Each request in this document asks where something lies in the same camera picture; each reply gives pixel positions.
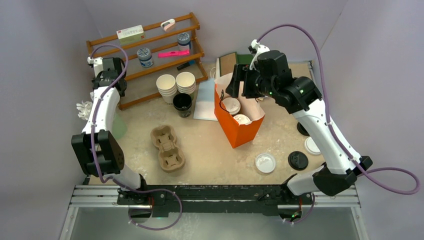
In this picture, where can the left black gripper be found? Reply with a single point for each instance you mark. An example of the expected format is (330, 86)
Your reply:
(99, 76)

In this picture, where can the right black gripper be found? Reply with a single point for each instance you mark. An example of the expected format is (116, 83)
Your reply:
(233, 90)

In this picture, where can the white cup lid picked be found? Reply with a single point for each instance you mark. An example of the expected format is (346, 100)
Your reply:
(232, 105)

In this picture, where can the orange paper bag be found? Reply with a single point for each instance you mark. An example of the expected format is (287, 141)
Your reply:
(236, 133)

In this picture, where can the white cup lid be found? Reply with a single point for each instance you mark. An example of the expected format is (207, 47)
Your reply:
(242, 119)
(311, 147)
(265, 163)

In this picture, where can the pulp cup carrier tray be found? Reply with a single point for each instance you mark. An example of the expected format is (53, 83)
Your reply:
(170, 157)

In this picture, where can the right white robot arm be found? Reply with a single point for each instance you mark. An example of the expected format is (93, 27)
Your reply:
(341, 167)

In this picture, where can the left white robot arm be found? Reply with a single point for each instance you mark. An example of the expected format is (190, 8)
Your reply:
(96, 148)

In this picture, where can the green paper bag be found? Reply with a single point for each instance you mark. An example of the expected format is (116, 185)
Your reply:
(226, 63)

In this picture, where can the blue white jar left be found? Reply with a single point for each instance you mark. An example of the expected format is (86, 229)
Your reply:
(145, 58)

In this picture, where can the blue white jar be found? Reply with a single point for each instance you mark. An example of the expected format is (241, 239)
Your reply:
(145, 58)
(184, 41)

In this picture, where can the white green box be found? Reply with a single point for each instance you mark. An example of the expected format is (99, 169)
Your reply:
(130, 35)

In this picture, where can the right white cup stack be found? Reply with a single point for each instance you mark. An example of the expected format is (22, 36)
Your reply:
(186, 83)

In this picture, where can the white cup stack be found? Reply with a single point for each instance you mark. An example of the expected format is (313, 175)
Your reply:
(167, 87)
(186, 83)

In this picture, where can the wooden shelf rack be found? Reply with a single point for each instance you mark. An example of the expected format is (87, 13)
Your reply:
(161, 42)

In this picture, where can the black paper cup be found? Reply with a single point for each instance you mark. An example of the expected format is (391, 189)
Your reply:
(182, 102)

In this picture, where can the black blue marker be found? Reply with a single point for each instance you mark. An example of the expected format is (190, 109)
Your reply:
(185, 65)

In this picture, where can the left white cup stack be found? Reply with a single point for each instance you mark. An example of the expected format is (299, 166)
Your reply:
(167, 87)

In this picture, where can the green straw holder cup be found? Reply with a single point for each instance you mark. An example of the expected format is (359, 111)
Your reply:
(119, 127)

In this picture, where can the pink marker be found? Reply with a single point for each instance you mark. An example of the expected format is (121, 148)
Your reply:
(170, 54)

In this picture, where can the white pink clip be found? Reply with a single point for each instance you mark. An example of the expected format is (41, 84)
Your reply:
(168, 25)

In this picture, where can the blue white jar right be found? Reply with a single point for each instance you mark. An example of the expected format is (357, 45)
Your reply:
(184, 41)

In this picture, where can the black cup lid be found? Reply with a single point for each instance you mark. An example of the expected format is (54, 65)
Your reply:
(298, 160)
(301, 129)

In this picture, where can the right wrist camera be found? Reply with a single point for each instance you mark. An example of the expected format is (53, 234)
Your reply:
(256, 49)

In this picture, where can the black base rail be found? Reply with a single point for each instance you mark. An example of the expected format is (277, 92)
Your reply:
(267, 200)

